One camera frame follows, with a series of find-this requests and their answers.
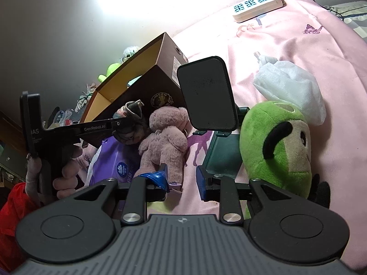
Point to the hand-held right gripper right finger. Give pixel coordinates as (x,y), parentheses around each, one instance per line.
(202,184)

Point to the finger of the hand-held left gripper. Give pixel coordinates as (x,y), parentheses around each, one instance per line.
(119,126)

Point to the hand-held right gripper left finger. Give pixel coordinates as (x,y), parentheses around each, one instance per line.
(161,181)

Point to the small grey pink doll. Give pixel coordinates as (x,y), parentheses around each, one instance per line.
(133,129)

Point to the pink plush teddy bear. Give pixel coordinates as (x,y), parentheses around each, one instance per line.
(166,140)

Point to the mint soft item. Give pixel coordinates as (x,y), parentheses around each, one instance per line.
(133,82)

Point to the brown cardboard shoe box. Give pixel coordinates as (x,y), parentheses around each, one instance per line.
(160,60)

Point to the large green plush toy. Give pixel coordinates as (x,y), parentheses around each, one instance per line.
(283,151)

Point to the white nonwoven bag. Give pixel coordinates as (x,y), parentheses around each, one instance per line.
(289,86)

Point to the person's left forearm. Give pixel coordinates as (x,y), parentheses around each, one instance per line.
(11,214)

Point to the person's left hand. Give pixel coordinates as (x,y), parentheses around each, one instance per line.
(70,172)

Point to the purple tissue pack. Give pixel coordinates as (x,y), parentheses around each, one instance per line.
(114,160)

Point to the bright green plush toy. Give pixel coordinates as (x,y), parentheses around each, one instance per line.
(110,70)

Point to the white fluffy plush toy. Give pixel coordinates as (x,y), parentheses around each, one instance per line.
(130,53)

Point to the pink printed bed sheet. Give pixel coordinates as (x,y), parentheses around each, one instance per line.
(286,48)

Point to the white power strip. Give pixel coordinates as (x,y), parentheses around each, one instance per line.
(258,5)

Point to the striped blanket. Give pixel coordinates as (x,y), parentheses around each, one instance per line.
(355,23)

